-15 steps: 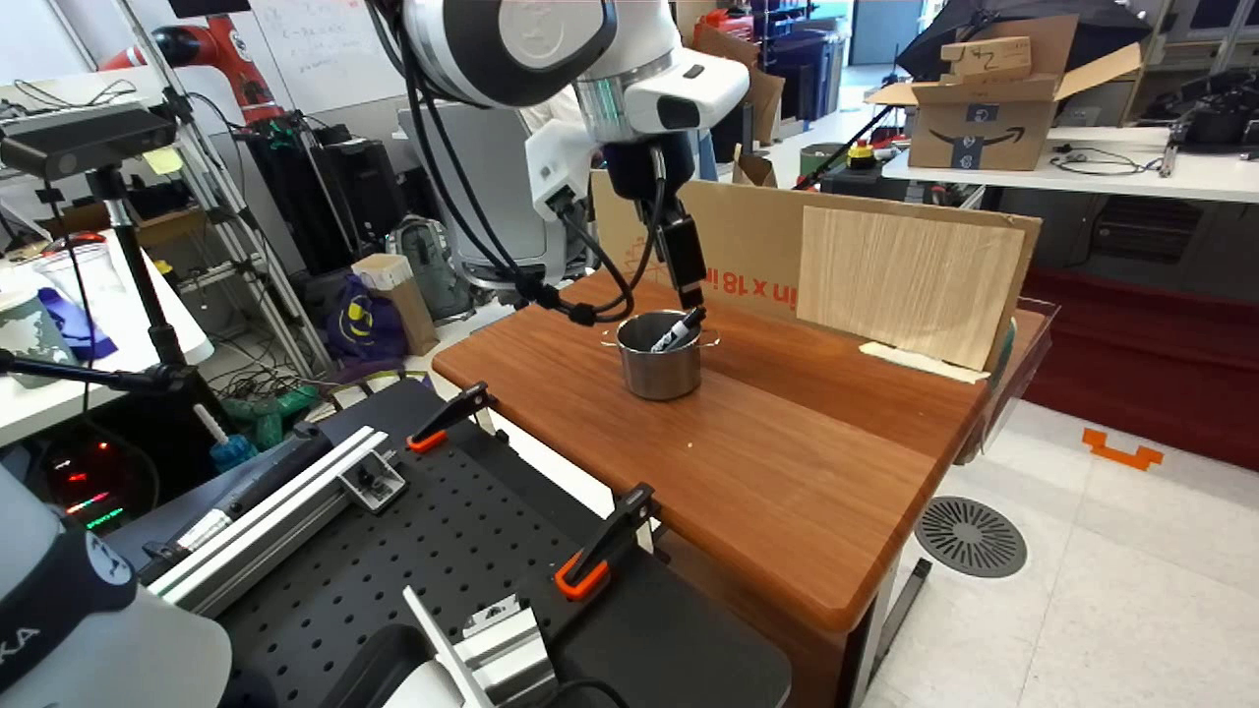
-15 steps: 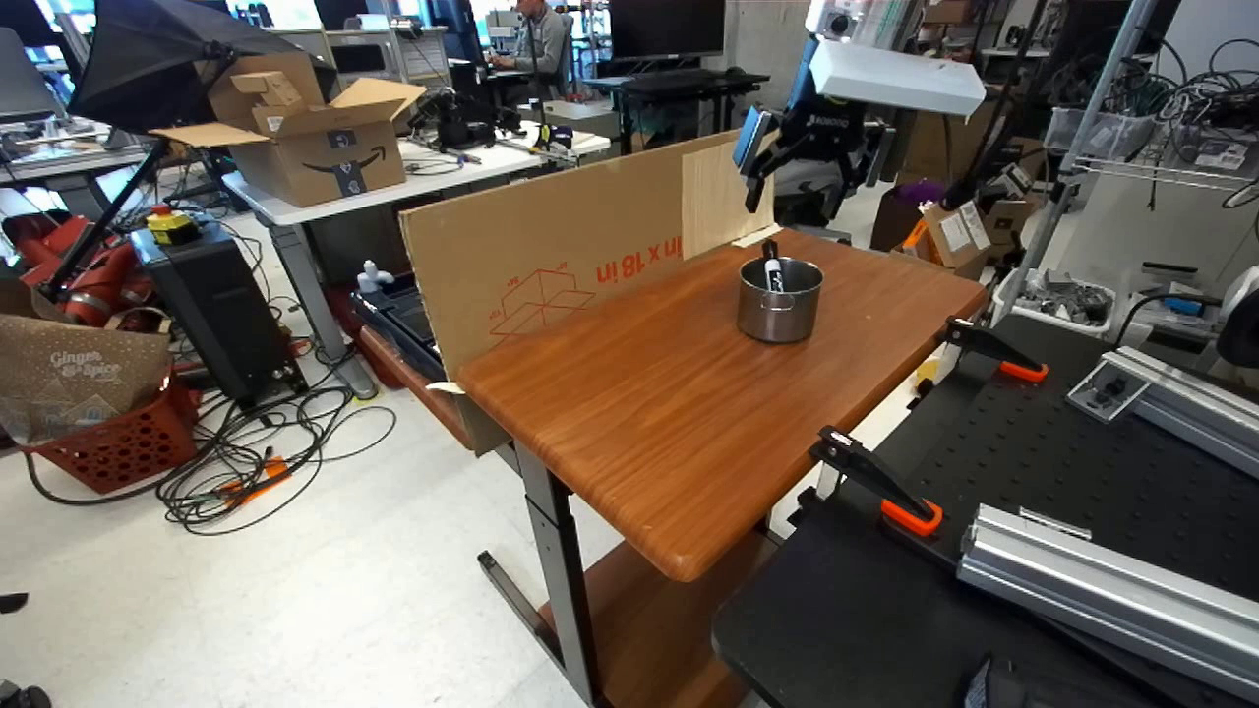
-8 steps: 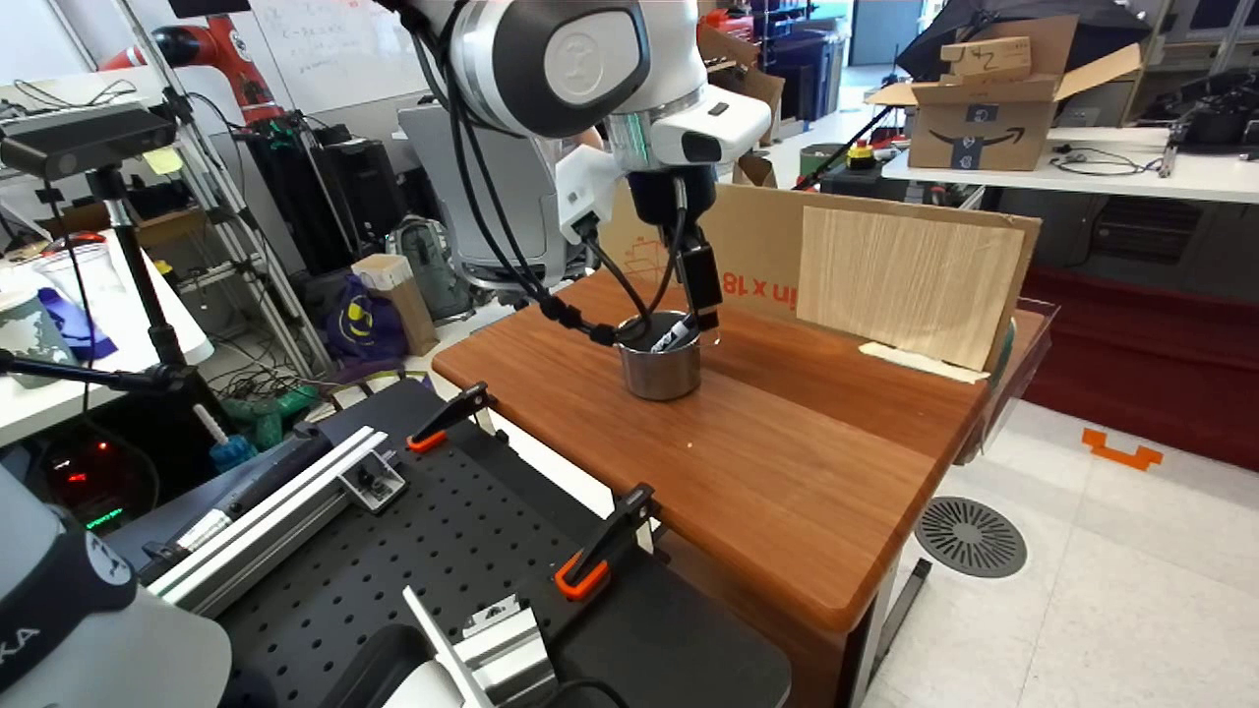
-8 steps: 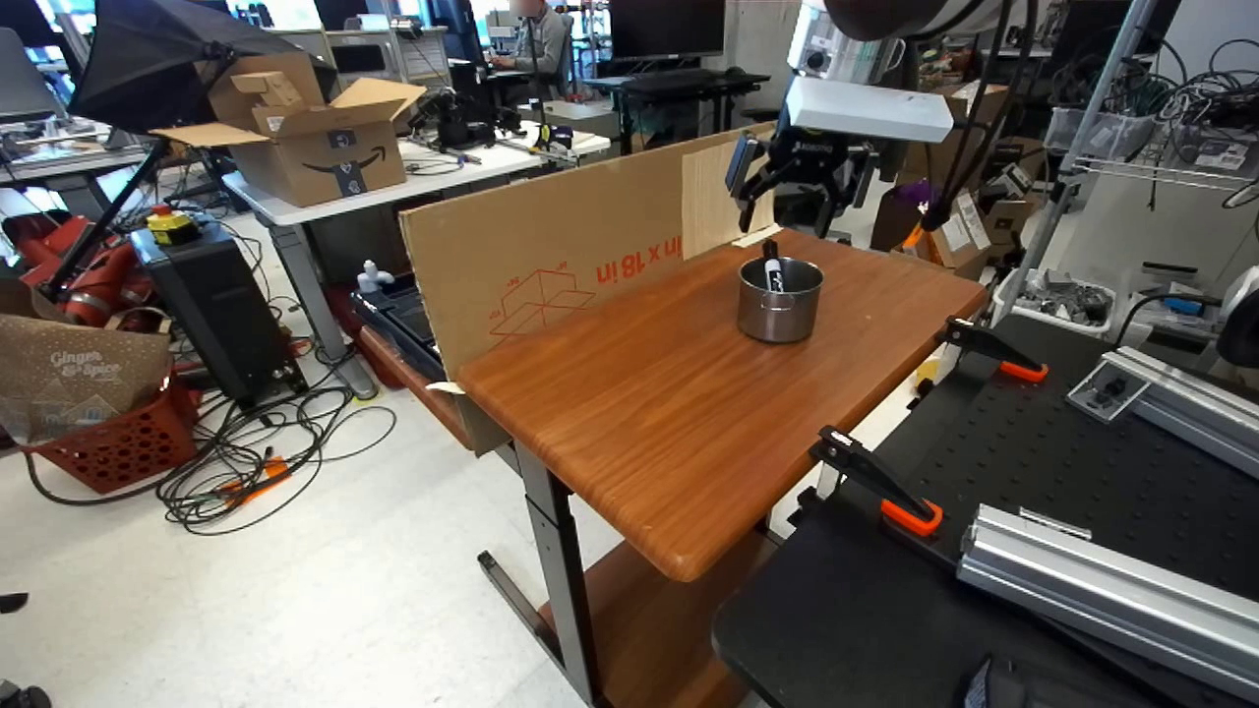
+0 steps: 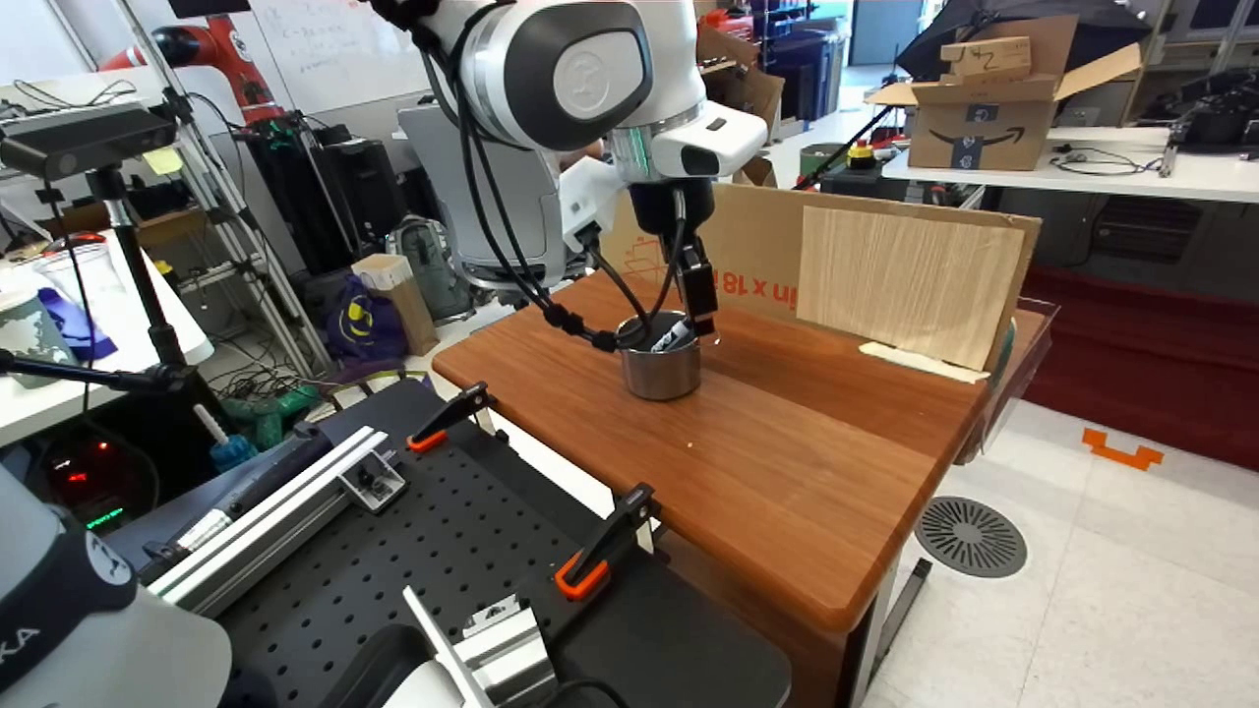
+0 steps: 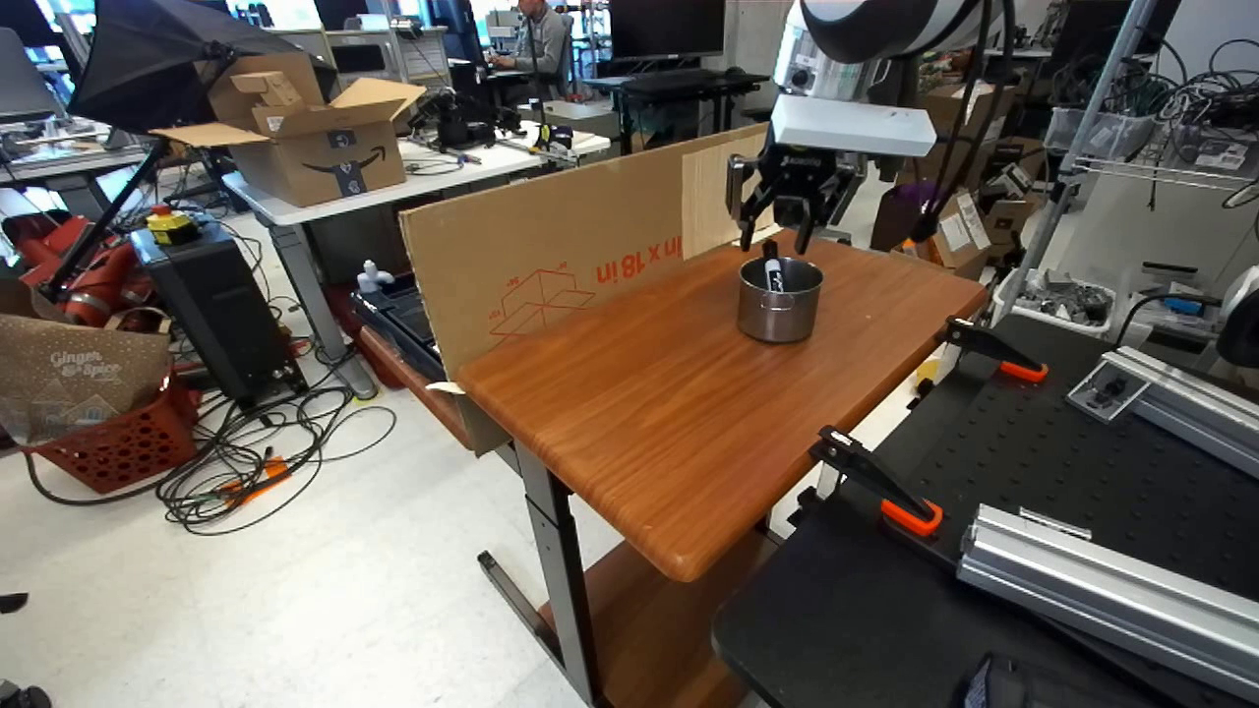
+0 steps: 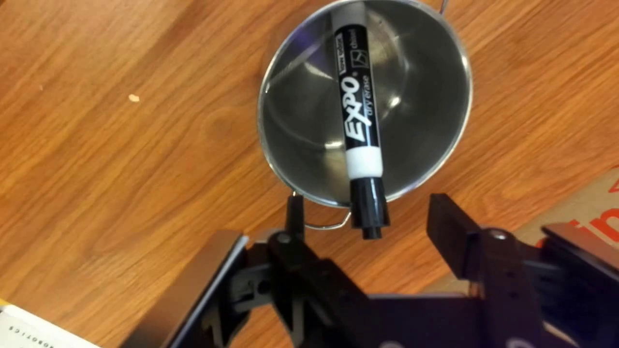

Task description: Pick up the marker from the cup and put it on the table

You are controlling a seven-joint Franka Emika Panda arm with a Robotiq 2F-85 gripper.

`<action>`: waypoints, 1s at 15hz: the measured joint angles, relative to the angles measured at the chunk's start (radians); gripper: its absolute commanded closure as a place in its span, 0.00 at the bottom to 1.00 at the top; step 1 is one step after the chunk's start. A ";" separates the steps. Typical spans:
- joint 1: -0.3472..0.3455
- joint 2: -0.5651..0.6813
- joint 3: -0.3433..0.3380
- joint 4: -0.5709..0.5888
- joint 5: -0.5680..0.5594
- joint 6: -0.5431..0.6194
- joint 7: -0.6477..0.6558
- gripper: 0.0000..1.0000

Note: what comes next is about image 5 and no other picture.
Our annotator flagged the purple bag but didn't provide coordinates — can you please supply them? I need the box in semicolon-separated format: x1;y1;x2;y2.
315;269;413;376

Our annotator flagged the black bag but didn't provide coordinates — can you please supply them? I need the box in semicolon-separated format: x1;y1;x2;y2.
1168;67;1259;159

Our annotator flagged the black box with red lights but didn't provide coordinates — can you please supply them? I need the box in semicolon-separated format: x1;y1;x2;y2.
20;431;167;537

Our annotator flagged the open Amazon cardboard box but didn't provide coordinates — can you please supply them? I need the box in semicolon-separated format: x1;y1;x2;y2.
869;14;1147;179

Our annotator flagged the white work table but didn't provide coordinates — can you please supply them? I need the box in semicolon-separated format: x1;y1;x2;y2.
876;123;1259;209

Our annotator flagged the black tripod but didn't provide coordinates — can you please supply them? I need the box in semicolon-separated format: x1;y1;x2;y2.
0;163;237;444

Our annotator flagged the round metal floor drain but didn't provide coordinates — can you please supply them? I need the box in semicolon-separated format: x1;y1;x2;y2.
913;491;1032;583

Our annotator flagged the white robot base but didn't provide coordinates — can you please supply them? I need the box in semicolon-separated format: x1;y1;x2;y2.
0;467;237;708

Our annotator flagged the pale wooden strip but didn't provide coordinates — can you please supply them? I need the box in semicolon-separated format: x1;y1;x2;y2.
859;339;994;391

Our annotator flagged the silver metal stand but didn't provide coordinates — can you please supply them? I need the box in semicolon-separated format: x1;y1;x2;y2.
160;90;336;387

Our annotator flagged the black computer tower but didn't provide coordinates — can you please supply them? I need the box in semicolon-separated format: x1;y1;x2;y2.
244;113;404;284

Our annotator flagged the small metal pot cup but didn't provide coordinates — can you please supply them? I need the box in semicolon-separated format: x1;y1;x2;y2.
608;311;711;406

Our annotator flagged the grey camera on tripod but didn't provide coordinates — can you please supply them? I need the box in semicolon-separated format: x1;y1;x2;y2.
0;104;182;185

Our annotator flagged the light wooden board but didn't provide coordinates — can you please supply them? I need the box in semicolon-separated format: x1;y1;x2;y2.
795;196;1033;376

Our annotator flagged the green tool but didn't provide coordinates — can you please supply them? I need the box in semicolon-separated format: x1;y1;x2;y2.
218;383;327;452

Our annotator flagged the white side table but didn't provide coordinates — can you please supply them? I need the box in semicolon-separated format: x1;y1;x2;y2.
0;231;218;452

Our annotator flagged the aluminium extrusion rail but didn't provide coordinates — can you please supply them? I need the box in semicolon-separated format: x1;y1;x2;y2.
143;424;413;621

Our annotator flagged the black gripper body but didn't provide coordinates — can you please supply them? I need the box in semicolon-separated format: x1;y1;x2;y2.
624;174;720;252

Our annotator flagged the black and white marker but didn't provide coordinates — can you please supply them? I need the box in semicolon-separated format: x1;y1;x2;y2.
644;314;699;357

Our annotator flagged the blue cloth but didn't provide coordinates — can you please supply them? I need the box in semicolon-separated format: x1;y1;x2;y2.
31;284;122;368

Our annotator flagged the small beige carton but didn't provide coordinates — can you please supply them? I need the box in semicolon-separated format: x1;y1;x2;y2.
351;248;439;357

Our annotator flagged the brown cardboard box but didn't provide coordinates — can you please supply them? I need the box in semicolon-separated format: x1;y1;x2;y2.
690;20;792;149
599;182;1047;348

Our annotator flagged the black perforated breadboard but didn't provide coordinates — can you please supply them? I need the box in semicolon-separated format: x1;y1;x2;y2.
104;376;795;708

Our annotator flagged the silver metal bracket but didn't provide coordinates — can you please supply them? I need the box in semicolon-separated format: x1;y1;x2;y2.
399;583;563;708

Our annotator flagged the metal table leg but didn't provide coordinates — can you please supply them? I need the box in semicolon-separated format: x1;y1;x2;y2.
869;554;936;689

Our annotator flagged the black orange bar clamp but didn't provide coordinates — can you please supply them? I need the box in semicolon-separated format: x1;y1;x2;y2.
552;486;661;608
401;383;494;462

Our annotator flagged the red machine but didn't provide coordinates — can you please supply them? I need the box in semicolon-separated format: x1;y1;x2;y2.
167;14;288;128

